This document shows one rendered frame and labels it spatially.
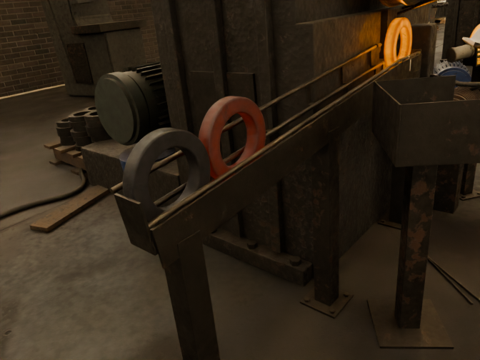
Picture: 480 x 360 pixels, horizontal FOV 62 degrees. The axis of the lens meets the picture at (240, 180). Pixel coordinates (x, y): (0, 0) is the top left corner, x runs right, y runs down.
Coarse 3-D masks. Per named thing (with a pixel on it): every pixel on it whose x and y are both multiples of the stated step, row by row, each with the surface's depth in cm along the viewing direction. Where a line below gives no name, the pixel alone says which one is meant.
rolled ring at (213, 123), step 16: (240, 96) 83; (208, 112) 80; (224, 112) 80; (240, 112) 84; (256, 112) 87; (208, 128) 78; (256, 128) 89; (208, 144) 78; (256, 144) 90; (240, 160) 90
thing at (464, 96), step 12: (456, 96) 159; (468, 96) 160; (444, 168) 173; (456, 168) 170; (444, 180) 175; (456, 180) 172; (444, 192) 177; (456, 192) 175; (444, 204) 179; (456, 204) 180
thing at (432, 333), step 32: (384, 96) 94; (416, 96) 106; (448, 96) 105; (384, 128) 95; (416, 128) 83; (448, 128) 83; (416, 160) 86; (448, 160) 85; (416, 192) 102; (416, 224) 106; (416, 256) 110; (416, 288) 114; (384, 320) 124; (416, 320) 118
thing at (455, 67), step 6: (438, 66) 335; (444, 66) 330; (450, 66) 320; (456, 66) 317; (462, 66) 331; (438, 72) 324; (444, 72) 318; (450, 72) 315; (456, 72) 313; (462, 72) 313; (468, 72) 327; (456, 78) 315; (462, 78) 313; (468, 78) 314
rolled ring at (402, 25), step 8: (392, 24) 138; (400, 24) 137; (408, 24) 143; (392, 32) 136; (400, 32) 146; (408, 32) 144; (392, 40) 136; (408, 40) 147; (384, 48) 138; (392, 48) 137; (400, 48) 149; (408, 48) 147; (384, 56) 140; (392, 56) 138; (400, 56) 148
